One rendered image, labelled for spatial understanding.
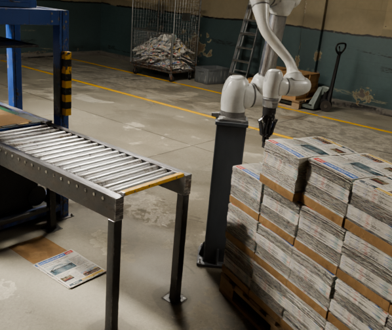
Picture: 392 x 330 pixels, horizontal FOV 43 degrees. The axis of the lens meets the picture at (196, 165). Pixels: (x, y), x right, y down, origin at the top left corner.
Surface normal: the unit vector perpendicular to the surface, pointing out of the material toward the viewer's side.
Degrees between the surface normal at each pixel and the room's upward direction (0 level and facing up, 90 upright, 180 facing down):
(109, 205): 90
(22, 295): 0
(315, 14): 90
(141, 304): 0
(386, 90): 90
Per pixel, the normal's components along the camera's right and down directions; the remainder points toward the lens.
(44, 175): -0.63, 0.20
